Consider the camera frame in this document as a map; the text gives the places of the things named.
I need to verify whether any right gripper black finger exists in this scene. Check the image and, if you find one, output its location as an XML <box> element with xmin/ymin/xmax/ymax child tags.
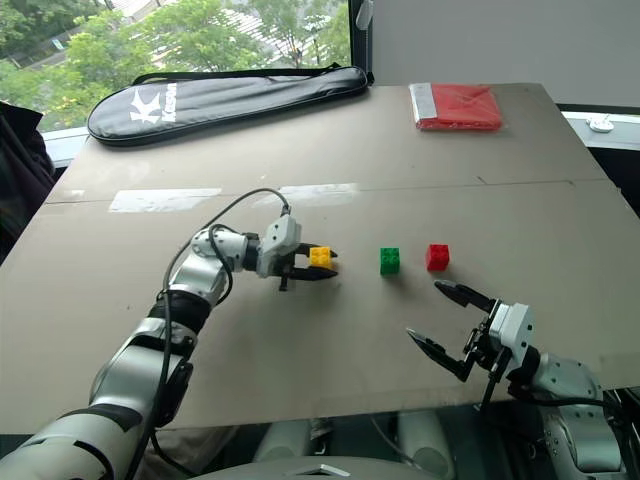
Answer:
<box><xmin>405</xmin><ymin>327</ymin><xmax>475</xmax><ymax>384</ymax></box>
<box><xmin>433</xmin><ymin>279</ymin><xmax>498</xmax><ymax>316</ymax></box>

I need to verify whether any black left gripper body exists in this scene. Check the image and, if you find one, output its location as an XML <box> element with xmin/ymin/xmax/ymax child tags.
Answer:
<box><xmin>277</xmin><ymin>243</ymin><xmax>312</xmax><ymax>294</ymax></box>

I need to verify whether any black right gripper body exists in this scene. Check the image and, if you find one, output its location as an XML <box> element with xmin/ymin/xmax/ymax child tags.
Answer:
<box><xmin>462</xmin><ymin>299</ymin><xmax>514</xmax><ymax>410</ymax></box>

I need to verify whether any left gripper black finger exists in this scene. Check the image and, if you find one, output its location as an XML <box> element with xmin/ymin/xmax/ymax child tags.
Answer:
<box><xmin>298</xmin><ymin>242</ymin><xmax>342</xmax><ymax>260</ymax></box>
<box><xmin>292</xmin><ymin>266</ymin><xmax>340</xmax><ymax>283</ymax></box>

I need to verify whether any yellow toy brick cube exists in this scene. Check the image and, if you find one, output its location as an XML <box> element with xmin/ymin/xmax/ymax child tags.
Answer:
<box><xmin>308</xmin><ymin>245</ymin><xmax>336</xmax><ymax>269</ymax></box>

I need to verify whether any red toy brick cube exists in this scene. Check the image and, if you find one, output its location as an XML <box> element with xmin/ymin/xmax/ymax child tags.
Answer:
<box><xmin>425</xmin><ymin>242</ymin><xmax>451</xmax><ymax>273</ymax></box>

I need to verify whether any green toy brick cube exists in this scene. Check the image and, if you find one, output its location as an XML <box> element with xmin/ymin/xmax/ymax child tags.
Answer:
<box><xmin>379</xmin><ymin>246</ymin><xmax>402</xmax><ymax>276</ymax></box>

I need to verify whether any pale rounded robot leg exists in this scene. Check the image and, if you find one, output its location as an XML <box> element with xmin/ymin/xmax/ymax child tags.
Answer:
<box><xmin>397</xmin><ymin>410</ymin><xmax>457</xmax><ymax>476</ymax></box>
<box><xmin>254</xmin><ymin>420</ymin><xmax>316</xmax><ymax>464</ymax></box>

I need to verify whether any black racket bag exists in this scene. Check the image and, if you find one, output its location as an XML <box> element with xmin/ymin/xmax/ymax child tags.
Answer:
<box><xmin>86</xmin><ymin>62</ymin><xmax>376</xmax><ymax>149</ymax></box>

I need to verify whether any red cloth in plastic bag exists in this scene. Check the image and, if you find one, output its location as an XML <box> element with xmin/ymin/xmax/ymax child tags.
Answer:
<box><xmin>407</xmin><ymin>81</ymin><xmax>504</xmax><ymax>134</ymax></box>

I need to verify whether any small white device on sill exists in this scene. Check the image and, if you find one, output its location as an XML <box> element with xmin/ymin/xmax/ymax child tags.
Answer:
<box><xmin>585</xmin><ymin>114</ymin><xmax>616</xmax><ymax>134</ymax></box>

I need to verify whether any dark clothing bundle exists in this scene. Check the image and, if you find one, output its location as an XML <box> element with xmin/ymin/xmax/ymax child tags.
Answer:
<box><xmin>0</xmin><ymin>98</ymin><xmax>57</xmax><ymax>262</ymax></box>

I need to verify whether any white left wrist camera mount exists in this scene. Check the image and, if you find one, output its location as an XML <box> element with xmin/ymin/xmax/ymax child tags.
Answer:
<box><xmin>256</xmin><ymin>215</ymin><xmax>303</xmax><ymax>279</ymax></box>

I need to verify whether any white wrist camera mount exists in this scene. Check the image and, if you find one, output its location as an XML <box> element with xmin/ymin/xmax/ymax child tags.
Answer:
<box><xmin>488</xmin><ymin>301</ymin><xmax>537</xmax><ymax>372</ymax></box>
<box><xmin>256</xmin><ymin>215</ymin><xmax>303</xmax><ymax>279</ymax></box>

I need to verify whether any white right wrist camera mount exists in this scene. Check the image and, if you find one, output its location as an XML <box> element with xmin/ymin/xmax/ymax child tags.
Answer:
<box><xmin>488</xmin><ymin>301</ymin><xmax>537</xmax><ymax>372</ymax></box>

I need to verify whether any grey left wrist camera cable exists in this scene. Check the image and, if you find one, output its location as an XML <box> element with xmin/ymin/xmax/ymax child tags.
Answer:
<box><xmin>162</xmin><ymin>187</ymin><xmax>294</xmax><ymax>297</ymax></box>

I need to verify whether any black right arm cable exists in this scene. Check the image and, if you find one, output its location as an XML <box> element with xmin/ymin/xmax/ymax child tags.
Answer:
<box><xmin>514</xmin><ymin>390</ymin><xmax>640</xmax><ymax>454</ymax></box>

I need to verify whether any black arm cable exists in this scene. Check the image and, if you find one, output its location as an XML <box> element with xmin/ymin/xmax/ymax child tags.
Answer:
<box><xmin>133</xmin><ymin>223</ymin><xmax>234</xmax><ymax>480</ymax></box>
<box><xmin>514</xmin><ymin>390</ymin><xmax>640</xmax><ymax>454</ymax></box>

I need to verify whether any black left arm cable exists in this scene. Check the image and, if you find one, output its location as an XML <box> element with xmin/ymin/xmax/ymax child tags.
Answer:
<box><xmin>133</xmin><ymin>223</ymin><xmax>234</xmax><ymax>480</ymax></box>

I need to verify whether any black window frame post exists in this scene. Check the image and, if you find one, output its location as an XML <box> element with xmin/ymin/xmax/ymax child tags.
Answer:
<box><xmin>347</xmin><ymin>0</ymin><xmax>376</xmax><ymax>77</ymax></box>

